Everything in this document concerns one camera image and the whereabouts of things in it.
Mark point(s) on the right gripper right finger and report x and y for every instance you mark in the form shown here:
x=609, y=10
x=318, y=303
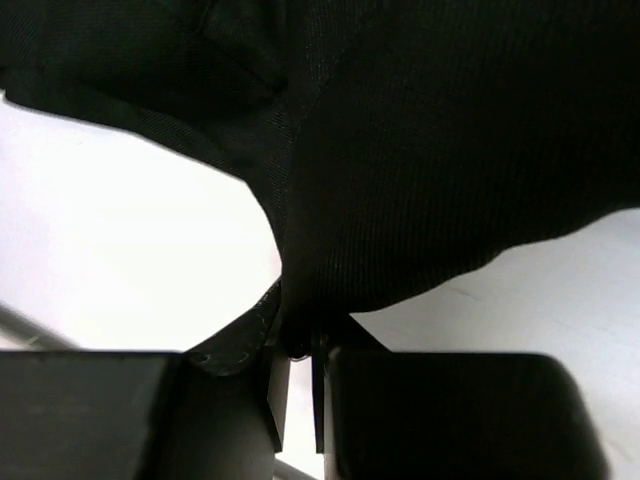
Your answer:
x=381, y=414

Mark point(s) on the black skirt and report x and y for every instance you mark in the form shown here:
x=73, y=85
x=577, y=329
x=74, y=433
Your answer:
x=393, y=145

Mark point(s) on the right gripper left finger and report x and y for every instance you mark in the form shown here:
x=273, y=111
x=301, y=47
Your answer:
x=215, y=411

